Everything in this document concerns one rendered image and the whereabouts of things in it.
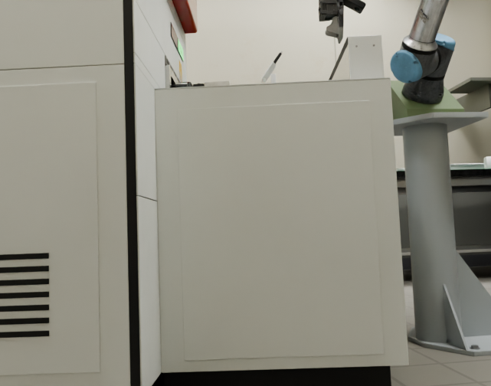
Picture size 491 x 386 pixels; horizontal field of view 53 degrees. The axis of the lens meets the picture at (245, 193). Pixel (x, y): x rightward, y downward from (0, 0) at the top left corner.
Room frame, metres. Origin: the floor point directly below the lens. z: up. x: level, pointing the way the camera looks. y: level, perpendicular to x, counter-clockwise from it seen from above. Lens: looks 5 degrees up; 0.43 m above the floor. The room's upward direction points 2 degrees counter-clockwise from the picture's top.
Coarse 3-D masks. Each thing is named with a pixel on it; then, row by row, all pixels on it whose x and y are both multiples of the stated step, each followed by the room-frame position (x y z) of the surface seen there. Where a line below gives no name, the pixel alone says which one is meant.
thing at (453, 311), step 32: (416, 128) 1.80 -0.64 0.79; (448, 128) 1.89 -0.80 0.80; (416, 160) 1.80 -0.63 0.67; (448, 160) 1.81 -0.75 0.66; (416, 192) 1.81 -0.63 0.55; (448, 192) 1.80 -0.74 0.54; (416, 224) 1.82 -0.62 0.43; (448, 224) 1.79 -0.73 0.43; (416, 256) 1.83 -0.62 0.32; (448, 256) 1.78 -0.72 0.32; (416, 288) 1.84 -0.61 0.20; (448, 288) 1.78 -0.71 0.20; (480, 288) 1.87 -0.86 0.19; (416, 320) 1.86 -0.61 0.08; (448, 320) 1.76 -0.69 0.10; (480, 320) 1.87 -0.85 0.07; (480, 352) 1.64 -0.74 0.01
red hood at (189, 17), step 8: (176, 0) 1.62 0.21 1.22; (184, 0) 1.62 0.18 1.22; (192, 0) 1.77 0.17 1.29; (176, 8) 1.68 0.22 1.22; (184, 8) 1.68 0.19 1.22; (192, 8) 1.76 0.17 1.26; (184, 16) 1.74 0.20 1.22; (192, 16) 1.76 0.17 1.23; (184, 24) 1.81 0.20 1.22; (192, 24) 1.81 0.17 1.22; (192, 32) 1.89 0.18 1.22
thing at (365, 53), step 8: (352, 40) 1.34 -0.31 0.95; (360, 40) 1.34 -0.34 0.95; (368, 40) 1.34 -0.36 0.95; (376, 40) 1.33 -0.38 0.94; (352, 48) 1.34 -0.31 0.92; (360, 48) 1.34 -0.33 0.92; (368, 48) 1.34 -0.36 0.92; (376, 48) 1.33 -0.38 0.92; (352, 56) 1.34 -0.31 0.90; (360, 56) 1.34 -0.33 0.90; (368, 56) 1.34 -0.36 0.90; (376, 56) 1.33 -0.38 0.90; (352, 64) 1.34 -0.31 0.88; (360, 64) 1.34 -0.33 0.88; (368, 64) 1.34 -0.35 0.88; (376, 64) 1.33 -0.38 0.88; (352, 72) 1.34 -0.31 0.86; (360, 72) 1.34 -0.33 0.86; (368, 72) 1.34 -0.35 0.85; (376, 72) 1.33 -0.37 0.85
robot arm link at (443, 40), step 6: (438, 36) 1.70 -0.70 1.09; (444, 36) 1.71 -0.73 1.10; (438, 42) 1.66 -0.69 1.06; (444, 42) 1.67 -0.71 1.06; (450, 42) 1.67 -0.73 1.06; (438, 48) 1.67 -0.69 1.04; (444, 48) 1.67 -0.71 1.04; (450, 48) 1.68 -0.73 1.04; (438, 54) 1.66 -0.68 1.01; (444, 54) 1.68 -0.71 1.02; (450, 54) 1.70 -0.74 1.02; (444, 60) 1.70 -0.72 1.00; (438, 66) 1.69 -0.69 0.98; (444, 66) 1.73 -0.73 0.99; (438, 72) 1.74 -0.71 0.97; (444, 72) 1.75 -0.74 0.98
